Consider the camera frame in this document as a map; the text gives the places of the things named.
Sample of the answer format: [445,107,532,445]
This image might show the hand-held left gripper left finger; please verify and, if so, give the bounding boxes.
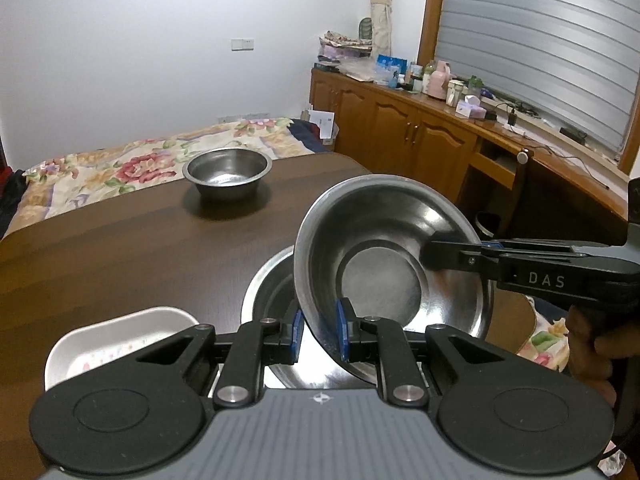
[135,307,305,409]

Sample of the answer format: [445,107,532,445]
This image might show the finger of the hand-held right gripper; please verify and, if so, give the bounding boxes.
[424,239,507,284]
[481,239,623,258]

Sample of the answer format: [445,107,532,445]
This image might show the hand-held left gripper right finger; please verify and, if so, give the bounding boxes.
[336,297,506,409]

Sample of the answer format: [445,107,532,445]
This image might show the large steel bowl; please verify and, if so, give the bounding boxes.
[241,245,381,391]

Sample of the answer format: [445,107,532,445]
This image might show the medium steel bowl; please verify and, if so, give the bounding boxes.
[292,174,496,387]

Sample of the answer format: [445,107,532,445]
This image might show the large white floral plate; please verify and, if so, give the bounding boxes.
[44,307,200,392]

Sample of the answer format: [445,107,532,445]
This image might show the person's right hand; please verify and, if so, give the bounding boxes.
[566,304,640,401]

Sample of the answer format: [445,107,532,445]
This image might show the dark trash bin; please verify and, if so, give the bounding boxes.
[474,211,501,239]

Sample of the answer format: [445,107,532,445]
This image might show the floral cushion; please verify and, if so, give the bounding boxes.
[517,304,571,374]

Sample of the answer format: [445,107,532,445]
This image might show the wooden sideboard cabinet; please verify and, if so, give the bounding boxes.
[309,66,630,242]

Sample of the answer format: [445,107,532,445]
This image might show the pink tissue box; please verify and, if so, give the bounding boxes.
[455,99,487,120]

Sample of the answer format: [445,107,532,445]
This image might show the small deep steel bowl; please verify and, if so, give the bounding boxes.
[181,148,274,204]

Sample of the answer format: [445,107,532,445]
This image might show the pink jug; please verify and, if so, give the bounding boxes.
[428,60,454,99]

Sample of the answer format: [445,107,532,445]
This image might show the white paper box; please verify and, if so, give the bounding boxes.
[301,106,339,144]

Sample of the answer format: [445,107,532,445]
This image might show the navy blue cloth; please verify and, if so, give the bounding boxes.
[290,119,322,155]

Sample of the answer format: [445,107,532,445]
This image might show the blue carton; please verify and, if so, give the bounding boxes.
[377,54,409,80]

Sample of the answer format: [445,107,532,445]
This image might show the clear plastic bag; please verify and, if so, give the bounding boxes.
[344,57,382,84]

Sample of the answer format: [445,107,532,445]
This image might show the grey window blinds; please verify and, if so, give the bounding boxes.
[432,0,640,155]

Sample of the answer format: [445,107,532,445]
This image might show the floral blanket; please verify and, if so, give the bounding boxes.
[15,117,301,222]

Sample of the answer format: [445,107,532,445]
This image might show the floral cloth pile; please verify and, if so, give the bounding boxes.
[318,30,374,64]

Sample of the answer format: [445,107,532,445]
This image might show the beige tied curtain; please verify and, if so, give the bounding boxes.
[368,0,397,57]

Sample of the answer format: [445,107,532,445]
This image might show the dark cloth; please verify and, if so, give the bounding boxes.
[0,167,26,239]

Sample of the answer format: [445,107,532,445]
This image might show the wooden window frame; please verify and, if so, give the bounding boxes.
[416,0,640,162]

